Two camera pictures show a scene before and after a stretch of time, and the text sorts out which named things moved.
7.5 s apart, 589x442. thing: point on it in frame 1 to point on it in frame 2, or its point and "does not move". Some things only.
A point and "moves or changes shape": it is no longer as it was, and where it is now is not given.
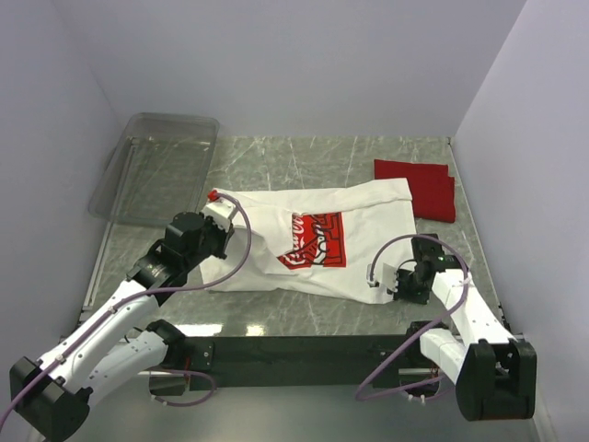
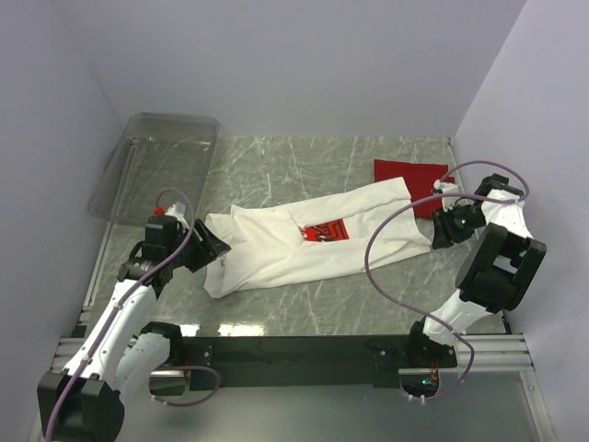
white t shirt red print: (320, 242) moves or changes shape
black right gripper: (404, 285) to (443, 228)
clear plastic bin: (156, 170) does not move
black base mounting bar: (295, 362) does not move
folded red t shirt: (432, 188) does not move
